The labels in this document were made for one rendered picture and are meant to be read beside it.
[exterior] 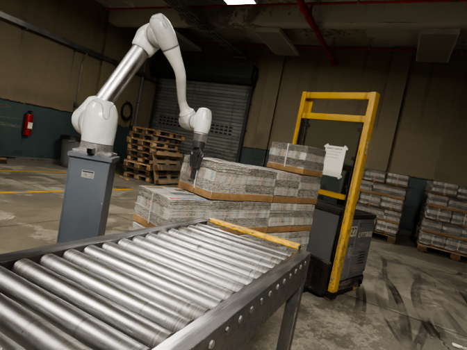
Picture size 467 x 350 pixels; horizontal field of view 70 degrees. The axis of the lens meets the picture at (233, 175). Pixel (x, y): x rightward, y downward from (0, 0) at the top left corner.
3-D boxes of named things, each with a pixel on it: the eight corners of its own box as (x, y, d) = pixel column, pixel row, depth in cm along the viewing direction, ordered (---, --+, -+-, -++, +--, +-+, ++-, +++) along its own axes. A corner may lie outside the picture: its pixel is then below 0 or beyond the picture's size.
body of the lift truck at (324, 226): (276, 269, 353) (291, 196, 347) (306, 264, 391) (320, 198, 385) (335, 298, 303) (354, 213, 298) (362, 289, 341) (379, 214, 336)
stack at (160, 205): (115, 311, 214) (137, 184, 208) (242, 285, 295) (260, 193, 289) (145, 344, 186) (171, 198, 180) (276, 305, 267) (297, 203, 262)
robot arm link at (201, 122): (212, 135, 209) (201, 132, 220) (217, 110, 208) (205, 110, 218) (198, 131, 203) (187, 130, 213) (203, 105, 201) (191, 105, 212)
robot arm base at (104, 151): (67, 151, 155) (69, 139, 154) (81, 150, 176) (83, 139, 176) (108, 158, 158) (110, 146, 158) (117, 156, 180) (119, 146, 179)
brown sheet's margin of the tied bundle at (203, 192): (195, 193, 211) (197, 186, 211) (229, 195, 231) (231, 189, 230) (210, 199, 200) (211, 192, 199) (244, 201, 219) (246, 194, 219)
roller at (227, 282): (123, 250, 112) (126, 235, 112) (249, 301, 92) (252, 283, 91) (112, 253, 108) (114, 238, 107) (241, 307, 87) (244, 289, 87)
